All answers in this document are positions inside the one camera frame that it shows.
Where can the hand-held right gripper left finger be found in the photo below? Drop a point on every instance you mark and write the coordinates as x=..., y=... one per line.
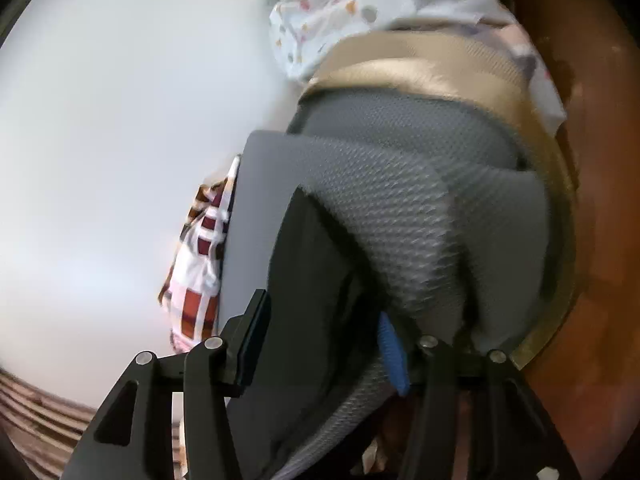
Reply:
x=250, y=342

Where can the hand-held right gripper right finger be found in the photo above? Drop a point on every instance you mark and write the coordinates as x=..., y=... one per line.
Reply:
x=392, y=355

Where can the black pants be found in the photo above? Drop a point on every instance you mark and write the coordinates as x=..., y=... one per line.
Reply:
x=315, y=310

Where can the red plaid cloth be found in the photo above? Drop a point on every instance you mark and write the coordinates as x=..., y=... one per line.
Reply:
x=200, y=305

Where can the tan satin cloth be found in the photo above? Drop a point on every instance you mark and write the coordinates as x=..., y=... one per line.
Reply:
x=425, y=67

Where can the white dotted cloth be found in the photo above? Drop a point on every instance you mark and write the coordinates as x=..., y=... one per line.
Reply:
x=350, y=5

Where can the brown wooden bed frame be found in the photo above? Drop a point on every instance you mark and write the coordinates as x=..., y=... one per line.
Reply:
x=600, y=260

